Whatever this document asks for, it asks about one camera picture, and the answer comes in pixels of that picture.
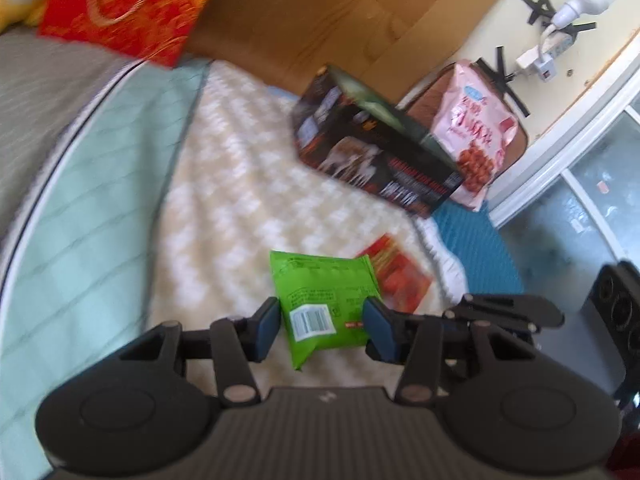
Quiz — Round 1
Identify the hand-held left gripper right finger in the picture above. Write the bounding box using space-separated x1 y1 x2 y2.
362 296 541 406

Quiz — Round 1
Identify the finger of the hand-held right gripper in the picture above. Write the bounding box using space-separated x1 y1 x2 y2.
442 294 566 333

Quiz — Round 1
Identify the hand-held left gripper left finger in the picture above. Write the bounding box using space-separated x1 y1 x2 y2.
119 296 282 407

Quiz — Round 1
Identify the bright green snack packet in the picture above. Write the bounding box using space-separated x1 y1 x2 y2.
270 250 383 372

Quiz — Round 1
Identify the black cardboard box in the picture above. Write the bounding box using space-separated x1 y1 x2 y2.
292 64 466 220

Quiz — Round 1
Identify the red snack packet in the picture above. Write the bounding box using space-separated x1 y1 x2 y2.
356 233 434 314

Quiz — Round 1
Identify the teal mat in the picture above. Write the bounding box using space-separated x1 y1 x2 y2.
432 200 526 296

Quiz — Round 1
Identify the black speaker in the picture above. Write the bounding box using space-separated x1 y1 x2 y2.
587 260 640 406

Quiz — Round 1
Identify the large pink snack bag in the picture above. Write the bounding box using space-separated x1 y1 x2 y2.
431 59 520 212

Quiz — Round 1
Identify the brown chair cushion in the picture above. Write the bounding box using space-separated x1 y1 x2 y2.
400 62 531 161

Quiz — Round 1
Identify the wooden headboard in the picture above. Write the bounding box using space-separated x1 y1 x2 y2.
182 0 531 106

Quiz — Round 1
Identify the red gift box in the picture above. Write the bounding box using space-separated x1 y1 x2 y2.
37 0 233 68

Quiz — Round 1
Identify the yellow plush toy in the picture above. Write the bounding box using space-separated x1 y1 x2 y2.
0 0 51 31

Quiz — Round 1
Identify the white window frame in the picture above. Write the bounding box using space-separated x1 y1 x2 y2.
487 35 640 261

